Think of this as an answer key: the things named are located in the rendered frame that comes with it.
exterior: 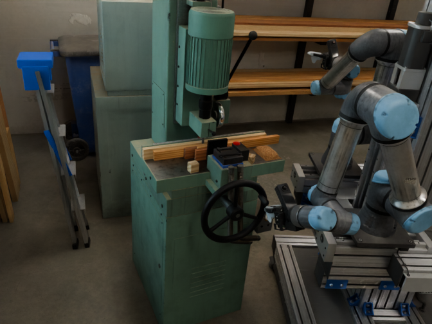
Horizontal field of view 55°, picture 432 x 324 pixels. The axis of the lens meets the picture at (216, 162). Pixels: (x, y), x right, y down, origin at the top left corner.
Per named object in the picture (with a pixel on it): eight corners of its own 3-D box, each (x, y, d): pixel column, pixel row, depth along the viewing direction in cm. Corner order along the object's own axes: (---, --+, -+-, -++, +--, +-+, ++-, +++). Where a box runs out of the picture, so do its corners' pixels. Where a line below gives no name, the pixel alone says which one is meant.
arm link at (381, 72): (344, 139, 205) (373, 25, 179) (369, 137, 209) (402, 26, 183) (359, 149, 195) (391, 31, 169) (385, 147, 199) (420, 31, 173)
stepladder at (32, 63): (65, 252, 251) (14, 63, 192) (65, 227, 272) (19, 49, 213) (92, 246, 255) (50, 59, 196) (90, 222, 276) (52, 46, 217)
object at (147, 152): (143, 160, 173) (143, 149, 171) (142, 157, 175) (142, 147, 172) (265, 143, 197) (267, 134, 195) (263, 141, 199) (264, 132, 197)
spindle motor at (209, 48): (195, 98, 158) (200, 13, 144) (179, 83, 172) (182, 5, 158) (235, 95, 166) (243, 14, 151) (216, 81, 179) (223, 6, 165)
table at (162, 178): (163, 207, 155) (163, 193, 152) (140, 168, 178) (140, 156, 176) (296, 181, 179) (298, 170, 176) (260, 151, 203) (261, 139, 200)
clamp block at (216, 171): (218, 190, 162) (220, 170, 158) (205, 173, 173) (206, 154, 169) (251, 184, 169) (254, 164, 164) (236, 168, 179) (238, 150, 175)
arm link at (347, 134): (342, 69, 128) (298, 200, 150) (362, 80, 119) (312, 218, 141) (373, 74, 132) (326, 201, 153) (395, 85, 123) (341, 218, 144)
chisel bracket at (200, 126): (200, 141, 174) (201, 123, 170) (188, 128, 185) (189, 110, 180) (216, 139, 177) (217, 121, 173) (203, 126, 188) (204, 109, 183)
